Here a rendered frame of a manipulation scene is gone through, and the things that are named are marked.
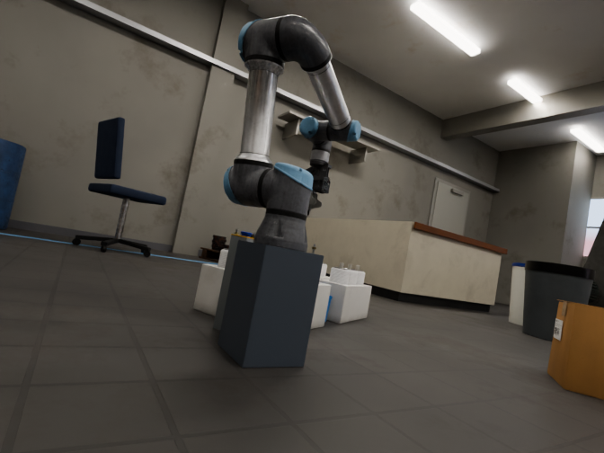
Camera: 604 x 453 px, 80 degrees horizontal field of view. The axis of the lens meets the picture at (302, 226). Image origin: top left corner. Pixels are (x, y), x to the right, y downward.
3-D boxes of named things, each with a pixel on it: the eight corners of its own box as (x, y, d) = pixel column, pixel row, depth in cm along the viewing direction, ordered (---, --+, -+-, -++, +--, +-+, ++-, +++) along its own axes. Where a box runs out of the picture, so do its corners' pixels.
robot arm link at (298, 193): (295, 211, 93) (305, 160, 93) (253, 206, 99) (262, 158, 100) (314, 218, 103) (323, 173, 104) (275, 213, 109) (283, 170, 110)
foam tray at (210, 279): (324, 326, 154) (331, 285, 155) (272, 336, 120) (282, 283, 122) (253, 305, 174) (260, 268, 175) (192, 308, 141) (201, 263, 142)
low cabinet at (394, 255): (375, 283, 600) (383, 237, 606) (498, 314, 424) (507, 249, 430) (290, 270, 512) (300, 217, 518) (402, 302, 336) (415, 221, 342)
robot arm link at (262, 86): (258, 208, 99) (281, 5, 96) (217, 202, 106) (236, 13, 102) (280, 210, 110) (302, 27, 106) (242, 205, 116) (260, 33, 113)
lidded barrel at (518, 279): (570, 334, 334) (578, 273, 338) (549, 333, 308) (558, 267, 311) (517, 321, 372) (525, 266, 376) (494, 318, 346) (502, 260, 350)
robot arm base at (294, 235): (316, 253, 98) (324, 218, 98) (268, 244, 90) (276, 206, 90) (288, 249, 110) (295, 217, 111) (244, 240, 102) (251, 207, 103)
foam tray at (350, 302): (367, 317, 201) (372, 286, 202) (340, 324, 167) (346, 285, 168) (306, 301, 220) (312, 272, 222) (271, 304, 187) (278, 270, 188)
